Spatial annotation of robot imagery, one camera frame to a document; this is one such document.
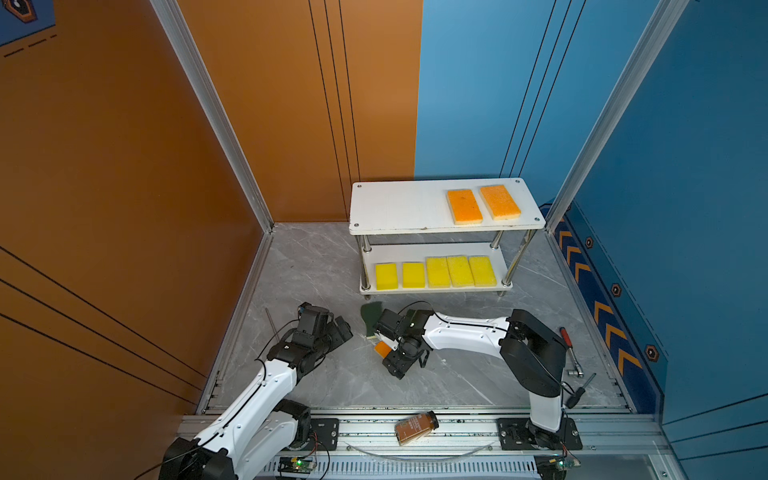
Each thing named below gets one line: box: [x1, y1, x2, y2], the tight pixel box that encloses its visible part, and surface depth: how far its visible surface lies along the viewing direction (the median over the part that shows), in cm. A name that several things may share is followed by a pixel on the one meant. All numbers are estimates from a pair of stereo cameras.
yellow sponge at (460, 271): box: [446, 256, 475, 287], surface depth 99 cm
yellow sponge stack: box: [402, 262, 425, 288], surface depth 96 cm
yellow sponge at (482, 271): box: [468, 256, 497, 287], surface depth 99 cm
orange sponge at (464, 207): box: [446, 189, 483, 225], surface depth 76 cm
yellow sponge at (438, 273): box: [427, 257, 451, 289], surface depth 98 cm
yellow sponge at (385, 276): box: [374, 263, 398, 291], surface depth 96 cm
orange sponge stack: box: [480, 185, 521, 220], surface depth 77 cm
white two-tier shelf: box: [349, 178, 546, 299], surface depth 85 cm
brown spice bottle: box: [394, 410, 439, 446], surface depth 73 cm
